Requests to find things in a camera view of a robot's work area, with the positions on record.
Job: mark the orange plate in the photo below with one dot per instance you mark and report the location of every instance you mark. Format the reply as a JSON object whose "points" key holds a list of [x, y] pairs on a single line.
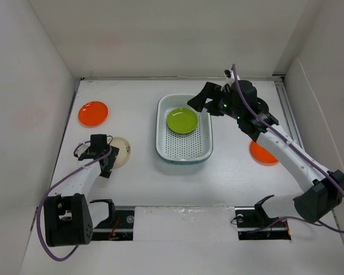
{"points": [[93, 113], [261, 155]]}

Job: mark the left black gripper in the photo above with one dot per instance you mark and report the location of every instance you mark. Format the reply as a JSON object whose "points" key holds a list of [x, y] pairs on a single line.
{"points": [[106, 170]]}

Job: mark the beige plate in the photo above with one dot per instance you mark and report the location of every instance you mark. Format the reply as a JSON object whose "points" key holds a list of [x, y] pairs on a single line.
{"points": [[124, 150]]}

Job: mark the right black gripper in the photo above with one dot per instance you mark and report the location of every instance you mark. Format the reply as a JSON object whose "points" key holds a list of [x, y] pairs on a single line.
{"points": [[211, 90]]}

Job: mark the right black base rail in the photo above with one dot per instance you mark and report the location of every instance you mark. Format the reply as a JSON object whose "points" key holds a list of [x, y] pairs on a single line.
{"points": [[254, 224]]}

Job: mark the green plate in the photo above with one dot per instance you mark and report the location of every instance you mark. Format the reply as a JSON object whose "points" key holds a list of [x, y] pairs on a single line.
{"points": [[182, 120]]}

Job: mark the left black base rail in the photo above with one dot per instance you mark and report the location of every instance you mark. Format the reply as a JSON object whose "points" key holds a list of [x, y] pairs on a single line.
{"points": [[121, 229]]}

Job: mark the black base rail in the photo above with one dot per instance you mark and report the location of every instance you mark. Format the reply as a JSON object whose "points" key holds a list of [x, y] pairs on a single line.
{"points": [[121, 229], [254, 224]]}

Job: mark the white perforated plastic bin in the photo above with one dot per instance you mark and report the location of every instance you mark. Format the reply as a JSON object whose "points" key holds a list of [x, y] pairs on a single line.
{"points": [[188, 148]]}

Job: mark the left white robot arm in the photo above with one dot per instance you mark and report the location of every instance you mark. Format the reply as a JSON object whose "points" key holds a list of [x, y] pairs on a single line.
{"points": [[69, 216]]}

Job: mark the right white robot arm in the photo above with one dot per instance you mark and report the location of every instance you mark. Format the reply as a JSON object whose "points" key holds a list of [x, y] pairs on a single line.
{"points": [[322, 189]]}

